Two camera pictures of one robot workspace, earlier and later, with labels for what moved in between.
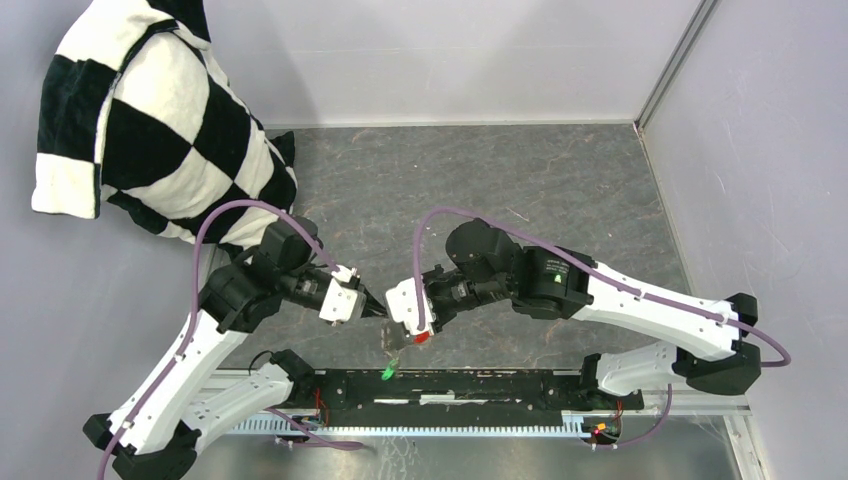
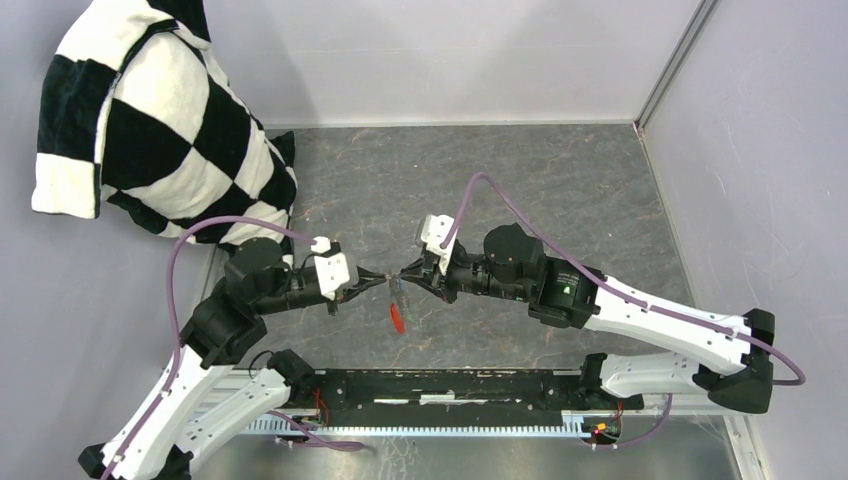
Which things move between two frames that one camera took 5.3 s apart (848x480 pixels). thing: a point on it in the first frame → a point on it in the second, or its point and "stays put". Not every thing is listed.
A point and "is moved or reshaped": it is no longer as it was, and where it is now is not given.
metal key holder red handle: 394,336 is moved or reshaped
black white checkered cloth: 139,112 stays put
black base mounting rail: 461,397 stays put
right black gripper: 439,316 → 422,266
